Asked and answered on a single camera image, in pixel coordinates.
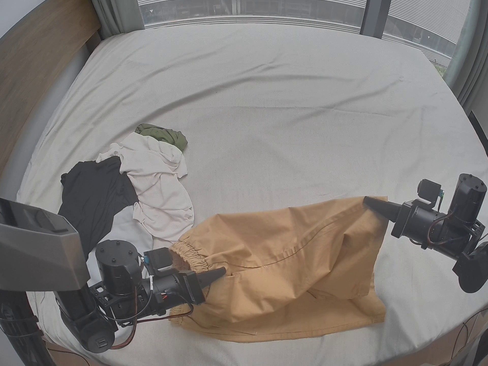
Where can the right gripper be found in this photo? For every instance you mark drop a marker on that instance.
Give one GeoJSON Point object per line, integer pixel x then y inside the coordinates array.
{"type": "Point", "coordinates": [411, 221]}

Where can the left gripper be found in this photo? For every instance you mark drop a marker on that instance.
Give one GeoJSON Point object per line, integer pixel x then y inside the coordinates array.
{"type": "Point", "coordinates": [179, 288]}

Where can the tan shorts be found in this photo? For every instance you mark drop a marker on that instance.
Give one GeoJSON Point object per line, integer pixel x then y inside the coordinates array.
{"type": "Point", "coordinates": [297, 265]}

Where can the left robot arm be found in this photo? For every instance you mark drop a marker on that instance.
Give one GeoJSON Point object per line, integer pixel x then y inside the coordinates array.
{"type": "Point", "coordinates": [42, 250]}

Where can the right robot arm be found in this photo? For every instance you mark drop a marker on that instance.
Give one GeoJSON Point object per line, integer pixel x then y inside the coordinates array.
{"type": "Point", "coordinates": [467, 200]}

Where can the bed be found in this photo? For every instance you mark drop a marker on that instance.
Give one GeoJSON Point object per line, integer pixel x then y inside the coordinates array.
{"type": "Point", "coordinates": [267, 109]}

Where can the pale blue garment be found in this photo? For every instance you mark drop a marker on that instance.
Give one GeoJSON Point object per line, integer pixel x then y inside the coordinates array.
{"type": "Point", "coordinates": [125, 231]}

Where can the cream garment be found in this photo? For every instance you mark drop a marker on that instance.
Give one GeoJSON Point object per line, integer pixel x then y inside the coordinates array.
{"type": "Point", "coordinates": [160, 193]}

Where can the black garment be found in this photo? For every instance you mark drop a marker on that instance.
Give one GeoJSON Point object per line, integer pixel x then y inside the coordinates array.
{"type": "Point", "coordinates": [95, 200]}

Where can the olive green garment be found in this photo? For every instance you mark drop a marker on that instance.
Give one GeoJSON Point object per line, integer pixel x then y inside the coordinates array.
{"type": "Point", "coordinates": [164, 134]}

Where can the grey-green curtain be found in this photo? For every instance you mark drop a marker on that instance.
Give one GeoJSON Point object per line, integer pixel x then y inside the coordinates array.
{"type": "Point", "coordinates": [114, 6]}
{"type": "Point", "coordinates": [471, 52]}

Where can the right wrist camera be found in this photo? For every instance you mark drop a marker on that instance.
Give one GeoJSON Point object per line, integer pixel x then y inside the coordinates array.
{"type": "Point", "coordinates": [429, 191]}

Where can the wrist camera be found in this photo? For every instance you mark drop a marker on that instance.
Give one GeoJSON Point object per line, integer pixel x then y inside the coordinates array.
{"type": "Point", "coordinates": [158, 259]}
{"type": "Point", "coordinates": [429, 191]}

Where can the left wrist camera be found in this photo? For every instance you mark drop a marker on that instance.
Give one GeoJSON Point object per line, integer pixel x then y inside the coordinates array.
{"type": "Point", "coordinates": [158, 259]}

